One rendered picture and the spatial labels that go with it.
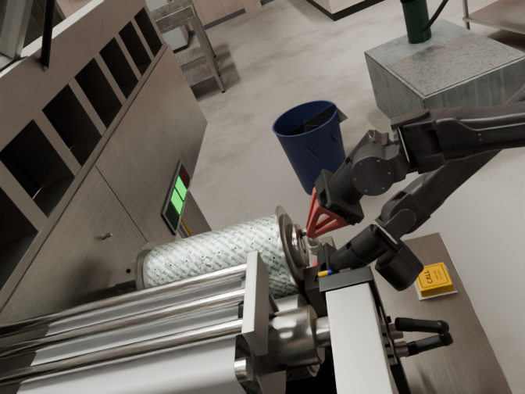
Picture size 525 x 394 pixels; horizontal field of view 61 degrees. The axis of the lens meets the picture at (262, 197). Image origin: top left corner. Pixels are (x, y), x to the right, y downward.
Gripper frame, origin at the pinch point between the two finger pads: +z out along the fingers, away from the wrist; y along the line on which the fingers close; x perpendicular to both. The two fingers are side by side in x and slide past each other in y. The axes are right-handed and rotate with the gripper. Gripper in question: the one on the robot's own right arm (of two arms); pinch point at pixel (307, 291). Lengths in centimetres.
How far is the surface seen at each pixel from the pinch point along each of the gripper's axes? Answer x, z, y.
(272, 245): 19.4, -11.8, -10.1
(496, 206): -131, -15, 129
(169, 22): 55, 118, 424
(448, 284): -26.7, -16.9, 6.6
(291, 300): 13.1, -9.2, -16.1
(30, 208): 52, 6, -10
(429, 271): -25.3, -14.6, 11.4
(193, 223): 3, 55, 71
